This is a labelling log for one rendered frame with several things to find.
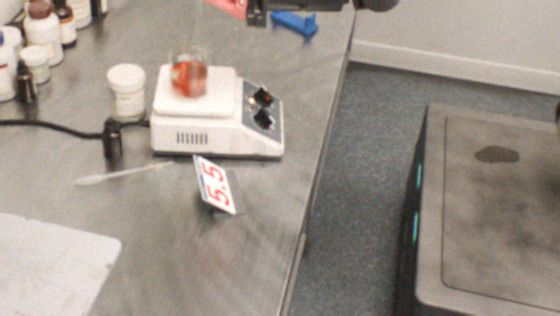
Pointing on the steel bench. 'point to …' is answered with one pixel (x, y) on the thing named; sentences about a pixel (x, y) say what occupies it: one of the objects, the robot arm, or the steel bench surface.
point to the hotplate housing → (212, 134)
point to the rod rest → (296, 21)
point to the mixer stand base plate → (51, 267)
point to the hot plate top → (219, 107)
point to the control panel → (258, 110)
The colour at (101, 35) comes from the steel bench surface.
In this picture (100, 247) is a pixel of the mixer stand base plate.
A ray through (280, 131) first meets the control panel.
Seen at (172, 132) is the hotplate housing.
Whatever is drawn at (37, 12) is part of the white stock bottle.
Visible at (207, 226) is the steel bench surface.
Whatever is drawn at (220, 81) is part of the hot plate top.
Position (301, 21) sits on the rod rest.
